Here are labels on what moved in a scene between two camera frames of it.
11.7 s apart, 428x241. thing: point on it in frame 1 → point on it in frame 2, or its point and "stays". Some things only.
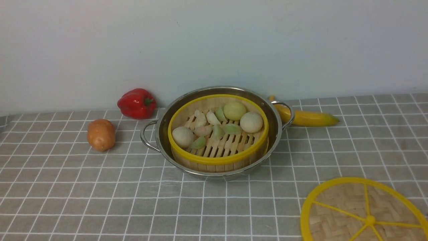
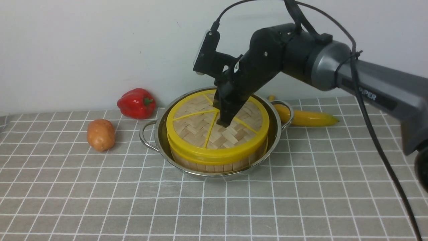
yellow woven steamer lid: [356, 209] → [194, 135]
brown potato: [101, 135] stays
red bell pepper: [137, 103] stays
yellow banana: [302, 118] stays
